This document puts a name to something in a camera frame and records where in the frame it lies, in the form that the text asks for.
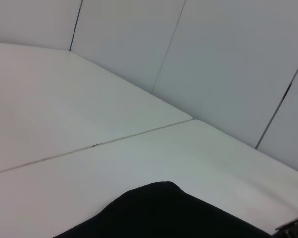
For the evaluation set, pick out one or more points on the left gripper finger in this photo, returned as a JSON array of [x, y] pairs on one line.
[[295, 228]]

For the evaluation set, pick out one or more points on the black t-shirt with white print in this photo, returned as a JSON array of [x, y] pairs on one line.
[[164, 213]]

